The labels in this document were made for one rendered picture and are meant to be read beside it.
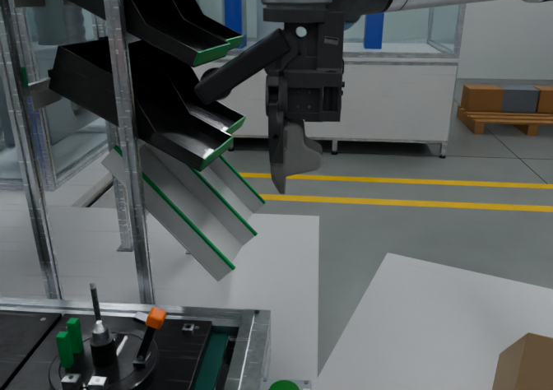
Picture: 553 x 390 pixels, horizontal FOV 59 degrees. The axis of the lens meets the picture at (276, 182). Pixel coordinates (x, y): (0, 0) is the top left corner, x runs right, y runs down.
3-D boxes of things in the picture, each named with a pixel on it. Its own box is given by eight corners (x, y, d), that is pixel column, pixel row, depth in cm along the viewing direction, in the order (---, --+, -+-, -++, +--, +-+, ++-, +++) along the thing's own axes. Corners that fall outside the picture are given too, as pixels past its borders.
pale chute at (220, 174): (252, 213, 109) (266, 201, 107) (232, 240, 97) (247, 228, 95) (164, 120, 106) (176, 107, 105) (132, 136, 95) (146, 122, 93)
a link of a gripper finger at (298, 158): (320, 204, 56) (323, 126, 53) (269, 201, 57) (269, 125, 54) (321, 193, 59) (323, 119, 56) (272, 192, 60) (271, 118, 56)
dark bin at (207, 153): (229, 148, 88) (244, 112, 85) (200, 172, 76) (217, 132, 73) (96, 76, 90) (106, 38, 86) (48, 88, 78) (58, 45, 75)
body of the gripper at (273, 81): (340, 128, 52) (346, 9, 48) (260, 127, 53) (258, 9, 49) (337, 112, 59) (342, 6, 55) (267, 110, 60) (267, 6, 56)
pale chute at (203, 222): (242, 246, 95) (257, 233, 93) (217, 282, 83) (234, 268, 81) (140, 140, 93) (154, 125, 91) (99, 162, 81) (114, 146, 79)
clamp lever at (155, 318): (151, 353, 66) (167, 310, 63) (146, 364, 64) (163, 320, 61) (126, 344, 65) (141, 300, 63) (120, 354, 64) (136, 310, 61)
